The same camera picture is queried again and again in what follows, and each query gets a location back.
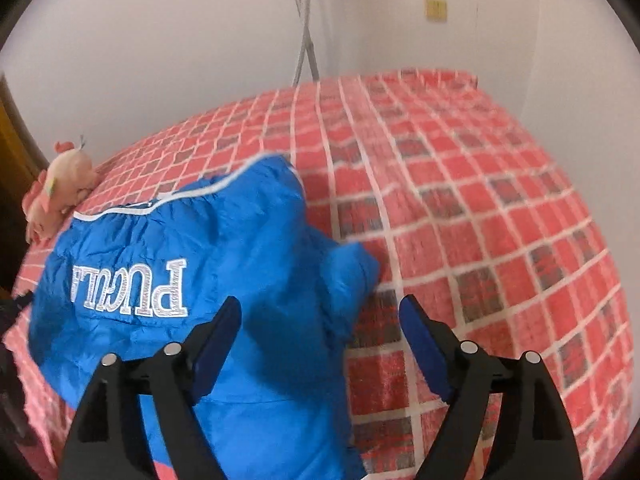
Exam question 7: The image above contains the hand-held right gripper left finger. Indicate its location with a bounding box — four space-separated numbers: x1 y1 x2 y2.
59 296 243 480

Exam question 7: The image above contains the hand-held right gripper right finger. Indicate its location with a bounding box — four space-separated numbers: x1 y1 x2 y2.
398 294 583 480

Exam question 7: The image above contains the blue puffer jacket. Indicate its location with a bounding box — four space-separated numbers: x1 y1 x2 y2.
27 154 381 480

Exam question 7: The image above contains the pink plush toy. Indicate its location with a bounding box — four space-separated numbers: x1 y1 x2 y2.
21 135 99 244

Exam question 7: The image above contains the wooden door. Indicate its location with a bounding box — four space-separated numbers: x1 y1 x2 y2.
0 72 51 291

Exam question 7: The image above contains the bed with red checked sheet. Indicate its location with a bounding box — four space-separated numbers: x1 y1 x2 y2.
2 67 633 480

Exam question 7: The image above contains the white garment steamer stand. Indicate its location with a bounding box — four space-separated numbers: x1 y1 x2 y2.
284 0 322 87

